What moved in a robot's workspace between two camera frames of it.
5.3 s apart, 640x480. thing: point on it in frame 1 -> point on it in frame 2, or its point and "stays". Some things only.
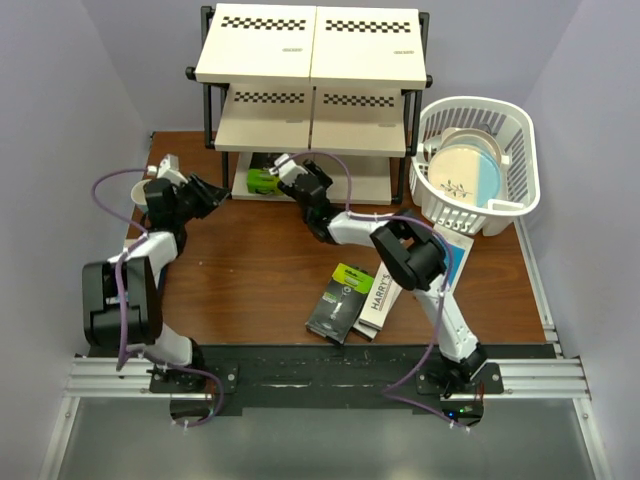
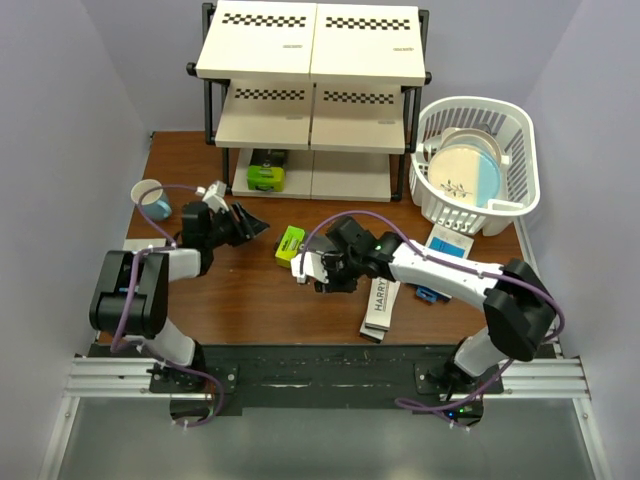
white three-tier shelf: x=291 y=82 stays
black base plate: x=206 y=379 stays
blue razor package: x=460 y=247 stays
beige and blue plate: x=465 y=171 stays
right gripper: x=288 y=186 -> x=332 y=285
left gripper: x=209 y=196 -> x=250 y=226
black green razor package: x=337 y=308 -> x=287 y=245
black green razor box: x=259 y=178 stays
